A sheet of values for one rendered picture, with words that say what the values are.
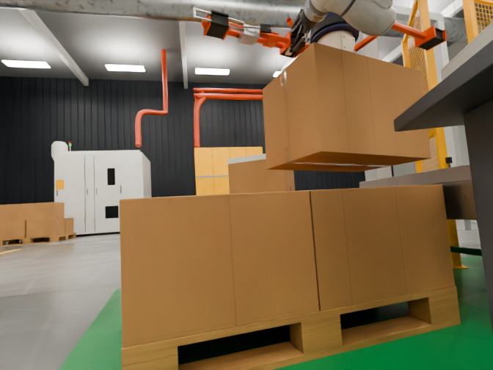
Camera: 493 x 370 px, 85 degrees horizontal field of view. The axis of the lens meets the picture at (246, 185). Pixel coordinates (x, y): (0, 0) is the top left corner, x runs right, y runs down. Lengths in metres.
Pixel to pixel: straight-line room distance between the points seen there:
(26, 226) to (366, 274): 7.29
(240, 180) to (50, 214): 5.53
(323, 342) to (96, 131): 12.16
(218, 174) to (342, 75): 7.53
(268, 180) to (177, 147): 9.52
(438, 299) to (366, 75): 0.90
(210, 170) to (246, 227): 7.65
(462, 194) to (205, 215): 1.00
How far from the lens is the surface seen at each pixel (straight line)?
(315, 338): 1.02
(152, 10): 7.08
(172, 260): 0.83
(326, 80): 1.07
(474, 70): 0.68
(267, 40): 1.27
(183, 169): 11.76
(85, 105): 13.16
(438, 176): 1.40
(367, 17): 1.10
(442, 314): 1.34
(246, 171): 2.72
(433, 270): 1.29
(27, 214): 7.75
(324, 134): 0.98
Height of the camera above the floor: 0.50
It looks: 5 degrees up
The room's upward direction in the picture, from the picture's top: 4 degrees counter-clockwise
